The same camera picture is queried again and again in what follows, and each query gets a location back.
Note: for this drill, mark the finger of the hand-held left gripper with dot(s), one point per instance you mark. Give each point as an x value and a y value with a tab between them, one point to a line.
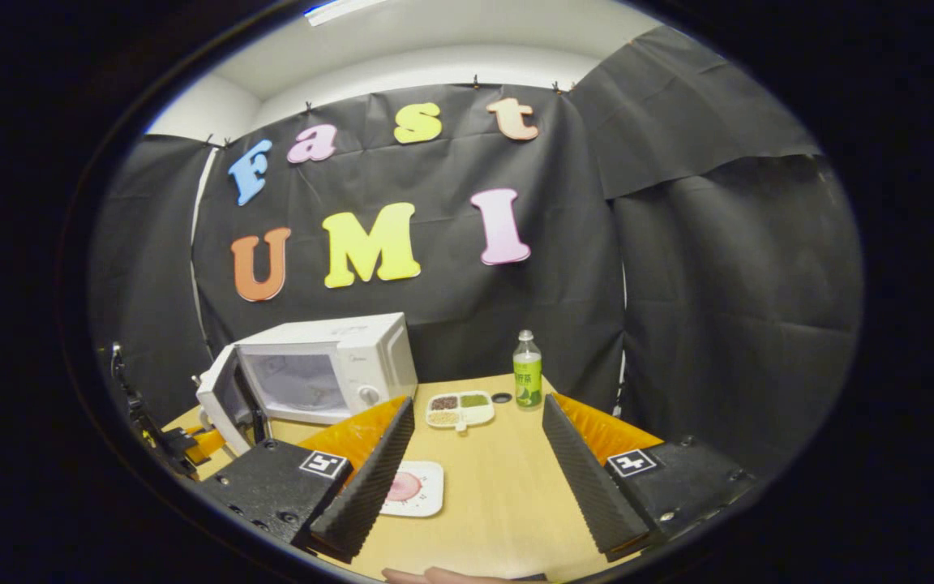
207	444

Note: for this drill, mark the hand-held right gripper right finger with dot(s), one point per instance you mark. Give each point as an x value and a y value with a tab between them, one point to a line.
584	487

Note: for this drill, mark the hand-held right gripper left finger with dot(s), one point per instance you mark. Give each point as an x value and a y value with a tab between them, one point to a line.
374	487

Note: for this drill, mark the white plate with pink food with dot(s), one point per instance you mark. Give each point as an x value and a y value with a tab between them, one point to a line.
417	487

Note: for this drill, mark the divided white tray of grains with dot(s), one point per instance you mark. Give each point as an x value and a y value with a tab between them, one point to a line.
475	414

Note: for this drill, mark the white microwave oven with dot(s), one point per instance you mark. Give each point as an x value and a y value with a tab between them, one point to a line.
353	349

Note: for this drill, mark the green drink bottle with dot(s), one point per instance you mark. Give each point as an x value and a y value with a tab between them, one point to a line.
527	381

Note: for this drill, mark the black backdrop cloth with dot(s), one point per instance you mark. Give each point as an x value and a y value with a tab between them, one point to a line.
678	324

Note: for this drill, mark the long ceiling light panel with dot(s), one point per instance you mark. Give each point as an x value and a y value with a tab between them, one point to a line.
345	10

